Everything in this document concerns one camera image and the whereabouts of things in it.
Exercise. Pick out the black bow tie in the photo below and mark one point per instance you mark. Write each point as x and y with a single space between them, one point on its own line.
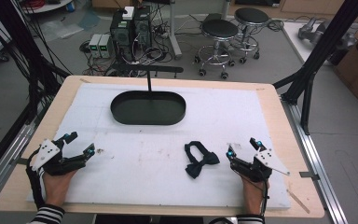
199 160

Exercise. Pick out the black computer tower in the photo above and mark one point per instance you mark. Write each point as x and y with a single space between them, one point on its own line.
121 34
142 29

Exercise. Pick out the person's left hand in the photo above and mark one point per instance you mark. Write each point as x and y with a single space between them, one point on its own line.
54 188

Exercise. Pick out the aluminium rail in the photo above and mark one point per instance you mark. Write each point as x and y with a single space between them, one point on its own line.
315 161
4 165

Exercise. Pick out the grey metal table leg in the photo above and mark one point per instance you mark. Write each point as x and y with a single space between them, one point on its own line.
174 31

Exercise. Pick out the black round stool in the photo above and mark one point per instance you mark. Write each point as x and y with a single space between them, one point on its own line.
251 15
219 29

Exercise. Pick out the grey power supply unit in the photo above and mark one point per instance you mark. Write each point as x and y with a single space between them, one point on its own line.
105 46
94 46

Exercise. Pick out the black oval tray with stand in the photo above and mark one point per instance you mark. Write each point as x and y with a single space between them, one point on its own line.
148 109

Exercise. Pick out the white foam mat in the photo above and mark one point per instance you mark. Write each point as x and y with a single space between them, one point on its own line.
155 174

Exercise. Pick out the person's right hand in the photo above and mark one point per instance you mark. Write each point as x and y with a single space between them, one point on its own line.
254 197

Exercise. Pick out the clear plastic sheet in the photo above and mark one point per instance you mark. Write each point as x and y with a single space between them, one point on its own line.
71 26

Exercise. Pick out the grey machine part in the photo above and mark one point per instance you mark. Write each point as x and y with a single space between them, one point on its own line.
315 31

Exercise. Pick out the white low platform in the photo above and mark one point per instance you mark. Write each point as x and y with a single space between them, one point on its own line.
295 40

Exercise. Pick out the round white table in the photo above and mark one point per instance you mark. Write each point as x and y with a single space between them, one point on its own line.
46 5

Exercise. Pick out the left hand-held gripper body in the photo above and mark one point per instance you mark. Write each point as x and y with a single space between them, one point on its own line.
48 154

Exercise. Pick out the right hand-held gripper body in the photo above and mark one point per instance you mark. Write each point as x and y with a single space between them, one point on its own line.
259 168

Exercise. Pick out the black metal frame stand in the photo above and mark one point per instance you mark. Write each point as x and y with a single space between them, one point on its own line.
320 53

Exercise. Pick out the thin wooden stick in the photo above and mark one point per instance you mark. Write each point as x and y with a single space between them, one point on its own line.
298 201

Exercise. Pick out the white box on computer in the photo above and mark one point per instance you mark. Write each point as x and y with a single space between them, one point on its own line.
128 13

